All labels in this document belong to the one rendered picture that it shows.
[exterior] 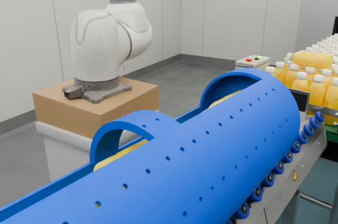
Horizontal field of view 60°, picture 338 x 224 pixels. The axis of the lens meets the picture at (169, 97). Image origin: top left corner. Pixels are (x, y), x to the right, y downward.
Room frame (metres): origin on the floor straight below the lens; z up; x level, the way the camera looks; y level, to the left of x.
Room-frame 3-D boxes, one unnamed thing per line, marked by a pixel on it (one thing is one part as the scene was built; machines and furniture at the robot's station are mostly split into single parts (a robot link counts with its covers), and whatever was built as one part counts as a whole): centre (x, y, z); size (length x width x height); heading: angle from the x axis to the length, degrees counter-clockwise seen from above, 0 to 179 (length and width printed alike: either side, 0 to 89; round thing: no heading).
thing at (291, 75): (1.37, -0.61, 0.99); 0.07 x 0.07 x 0.19
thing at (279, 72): (1.42, -0.55, 0.99); 0.07 x 0.07 x 0.19
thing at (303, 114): (1.13, -0.52, 0.99); 0.10 x 0.02 x 0.12; 50
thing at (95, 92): (0.97, 0.27, 1.13); 0.22 x 0.18 x 0.06; 145
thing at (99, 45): (1.00, 0.24, 1.27); 0.18 x 0.16 x 0.22; 155
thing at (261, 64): (1.47, -0.43, 1.05); 0.20 x 0.10 x 0.10; 140
